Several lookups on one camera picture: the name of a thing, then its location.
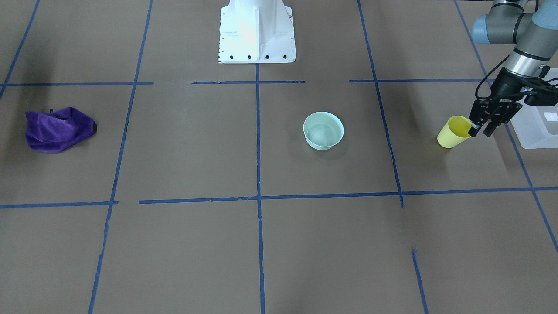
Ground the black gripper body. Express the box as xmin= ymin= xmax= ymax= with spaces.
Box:
xmin=469 ymin=67 xmax=537 ymax=128

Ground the yellow plastic cup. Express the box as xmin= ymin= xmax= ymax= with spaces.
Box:
xmin=436 ymin=116 xmax=472 ymax=149

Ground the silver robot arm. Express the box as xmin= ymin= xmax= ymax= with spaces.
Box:
xmin=468 ymin=0 xmax=558 ymax=137

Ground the translucent plastic storage box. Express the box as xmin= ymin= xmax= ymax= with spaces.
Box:
xmin=508 ymin=68 xmax=558 ymax=149

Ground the mint green bowl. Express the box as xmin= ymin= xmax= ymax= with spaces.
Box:
xmin=303 ymin=111 xmax=345 ymax=150

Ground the purple crumpled cloth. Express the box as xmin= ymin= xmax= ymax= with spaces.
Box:
xmin=25 ymin=106 xmax=97 ymax=154

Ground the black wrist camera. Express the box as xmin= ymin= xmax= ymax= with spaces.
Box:
xmin=523 ymin=78 xmax=558 ymax=106

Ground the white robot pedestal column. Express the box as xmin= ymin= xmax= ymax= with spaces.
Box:
xmin=218 ymin=0 xmax=297 ymax=64

